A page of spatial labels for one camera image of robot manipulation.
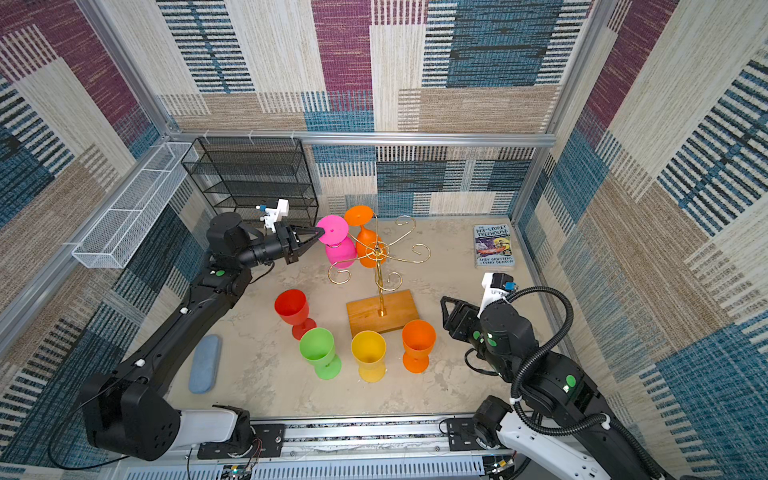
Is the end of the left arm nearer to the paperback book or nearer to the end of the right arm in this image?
the end of the right arm

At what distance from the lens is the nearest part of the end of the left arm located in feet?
2.08

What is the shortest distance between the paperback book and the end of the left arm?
0.62 meters

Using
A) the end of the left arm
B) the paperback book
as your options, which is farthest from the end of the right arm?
the paperback book

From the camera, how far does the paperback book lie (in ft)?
3.51
